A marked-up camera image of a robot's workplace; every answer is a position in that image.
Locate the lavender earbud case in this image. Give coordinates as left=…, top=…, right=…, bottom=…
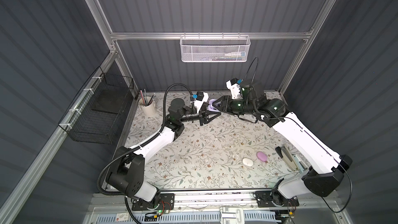
left=207, top=99, right=220, bottom=112

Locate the pink earbud charging case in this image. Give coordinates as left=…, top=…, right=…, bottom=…
left=256, top=151, right=268, bottom=162

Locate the white earbud case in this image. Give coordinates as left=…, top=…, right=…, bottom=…
left=242, top=158, right=254, bottom=167

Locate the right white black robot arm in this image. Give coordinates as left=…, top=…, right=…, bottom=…
left=212, top=85, right=352, bottom=200

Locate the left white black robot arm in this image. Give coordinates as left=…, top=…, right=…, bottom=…
left=101, top=92, right=221, bottom=205

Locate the tube in white basket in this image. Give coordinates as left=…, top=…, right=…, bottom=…
left=214, top=52, right=247, bottom=60

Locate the white pen holder cup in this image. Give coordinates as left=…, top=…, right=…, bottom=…
left=138, top=90, right=157, bottom=117

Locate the beige black stapler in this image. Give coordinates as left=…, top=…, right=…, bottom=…
left=275, top=145, right=308, bottom=173

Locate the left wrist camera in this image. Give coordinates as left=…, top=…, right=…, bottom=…
left=193, top=91, right=209, bottom=113

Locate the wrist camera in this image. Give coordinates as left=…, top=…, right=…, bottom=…
left=226, top=78, right=243, bottom=99
left=193, top=91, right=209, bottom=113

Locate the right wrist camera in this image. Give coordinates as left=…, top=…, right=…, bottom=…
left=226, top=78, right=243, bottom=99

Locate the white wire mesh basket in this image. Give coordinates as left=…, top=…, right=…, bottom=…
left=179, top=35, right=251, bottom=63

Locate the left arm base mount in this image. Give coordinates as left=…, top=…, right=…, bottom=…
left=131, top=193, right=175, bottom=211

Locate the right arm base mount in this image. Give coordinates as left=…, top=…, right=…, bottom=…
left=253, top=190, right=300, bottom=208

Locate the black wire mesh basket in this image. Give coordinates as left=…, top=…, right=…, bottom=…
left=59, top=69, right=134, bottom=145

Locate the black corrugated cable conduit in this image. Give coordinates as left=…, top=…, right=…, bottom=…
left=96, top=83, right=195, bottom=224

